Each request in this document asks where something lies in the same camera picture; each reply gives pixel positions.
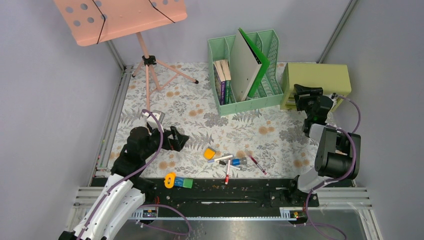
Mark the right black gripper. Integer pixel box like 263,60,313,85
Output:
293,84,324,119

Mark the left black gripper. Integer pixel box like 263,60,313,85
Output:
142,124,189,159

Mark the green file organizer rack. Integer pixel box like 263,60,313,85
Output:
207,29,283,116

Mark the olive green drawer box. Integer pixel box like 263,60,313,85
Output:
280,62,352,110

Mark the yellow blue green toy block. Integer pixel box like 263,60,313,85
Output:
164,172,194,189

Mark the purple paperback book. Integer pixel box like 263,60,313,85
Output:
213,60,226,105

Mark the treehouse paperback book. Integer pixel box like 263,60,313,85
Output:
220,59,231,105

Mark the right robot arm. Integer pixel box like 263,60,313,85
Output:
286,84,361,206

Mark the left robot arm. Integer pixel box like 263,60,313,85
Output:
59,126,189,240

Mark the yellow grey eraser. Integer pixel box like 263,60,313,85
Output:
203,147,217,160

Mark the black white marker pen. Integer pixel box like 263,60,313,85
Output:
218,160,243,171

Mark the red white marker pen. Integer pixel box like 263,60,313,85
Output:
224,159,231,185

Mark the blue grey glue stick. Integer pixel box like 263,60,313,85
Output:
231,157,247,166

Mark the pink music stand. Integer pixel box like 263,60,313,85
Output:
54,0,198,108

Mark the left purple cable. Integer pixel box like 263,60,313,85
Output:
76,109,194,240

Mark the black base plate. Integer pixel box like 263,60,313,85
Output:
134,178,307,220

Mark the aluminium frame rail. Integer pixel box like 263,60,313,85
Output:
67,64,133,233

